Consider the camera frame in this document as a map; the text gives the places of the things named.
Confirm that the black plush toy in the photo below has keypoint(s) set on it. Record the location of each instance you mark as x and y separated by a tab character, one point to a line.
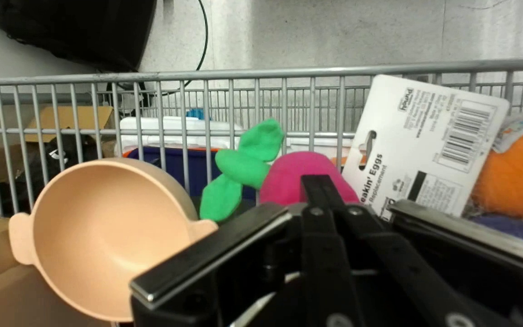
39	168

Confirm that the black bag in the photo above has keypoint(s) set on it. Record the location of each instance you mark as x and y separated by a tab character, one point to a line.
75	27

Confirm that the peach plastic bowl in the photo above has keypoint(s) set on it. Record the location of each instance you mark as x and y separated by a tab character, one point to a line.
102	236

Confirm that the brown cardboard box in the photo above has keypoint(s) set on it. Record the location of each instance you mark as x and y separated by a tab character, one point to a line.
61	117
2	290

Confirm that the blue bin with white lid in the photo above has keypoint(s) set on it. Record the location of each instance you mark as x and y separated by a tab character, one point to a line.
170	131

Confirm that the orange plush toy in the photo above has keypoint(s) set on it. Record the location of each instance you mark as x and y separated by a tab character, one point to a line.
520	177

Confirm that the pink plush toy green leaves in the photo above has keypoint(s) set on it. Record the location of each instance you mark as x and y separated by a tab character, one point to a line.
288	177

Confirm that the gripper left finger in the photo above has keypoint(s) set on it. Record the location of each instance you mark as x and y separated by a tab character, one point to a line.
323	254

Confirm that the purple plush toy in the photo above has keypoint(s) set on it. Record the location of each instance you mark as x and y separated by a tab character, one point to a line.
520	229

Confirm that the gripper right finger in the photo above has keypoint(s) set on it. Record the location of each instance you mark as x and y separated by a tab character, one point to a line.
393	259

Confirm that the black box with metal rim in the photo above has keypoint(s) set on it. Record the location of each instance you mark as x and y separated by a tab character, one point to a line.
207	263

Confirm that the white cardboard product tag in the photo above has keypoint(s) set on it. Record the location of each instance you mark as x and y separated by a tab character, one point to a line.
425	150

